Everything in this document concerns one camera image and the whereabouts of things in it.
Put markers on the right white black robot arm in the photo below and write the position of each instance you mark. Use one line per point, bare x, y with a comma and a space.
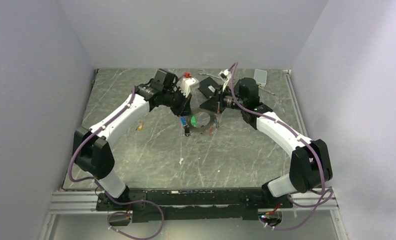
310, 165

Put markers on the aluminium frame rail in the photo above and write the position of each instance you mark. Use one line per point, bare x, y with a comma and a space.
73, 202

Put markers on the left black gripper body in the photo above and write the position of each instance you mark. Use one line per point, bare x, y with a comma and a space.
176, 101

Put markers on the green key tag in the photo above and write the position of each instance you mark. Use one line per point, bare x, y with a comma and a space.
193, 121

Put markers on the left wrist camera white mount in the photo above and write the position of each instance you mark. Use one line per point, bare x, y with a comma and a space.
187, 83

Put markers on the yellow black handled screwdriver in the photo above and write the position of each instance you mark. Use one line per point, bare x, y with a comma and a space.
265, 90

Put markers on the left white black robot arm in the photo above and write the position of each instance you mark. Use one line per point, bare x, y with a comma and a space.
92, 146

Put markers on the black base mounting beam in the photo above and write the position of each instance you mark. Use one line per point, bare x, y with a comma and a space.
194, 204

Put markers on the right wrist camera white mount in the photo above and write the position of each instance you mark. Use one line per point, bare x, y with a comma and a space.
225, 75

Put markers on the yellow key tag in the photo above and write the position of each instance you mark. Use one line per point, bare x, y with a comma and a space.
140, 126

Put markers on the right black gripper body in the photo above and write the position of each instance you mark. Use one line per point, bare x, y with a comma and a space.
228, 101

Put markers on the black box with white label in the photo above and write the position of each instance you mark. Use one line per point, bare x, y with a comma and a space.
208, 87

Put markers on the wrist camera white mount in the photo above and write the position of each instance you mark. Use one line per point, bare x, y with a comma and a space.
187, 83
225, 75

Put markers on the clear plastic container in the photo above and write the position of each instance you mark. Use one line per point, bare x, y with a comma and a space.
260, 77

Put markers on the black key tag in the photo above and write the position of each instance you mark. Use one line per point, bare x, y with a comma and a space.
186, 132

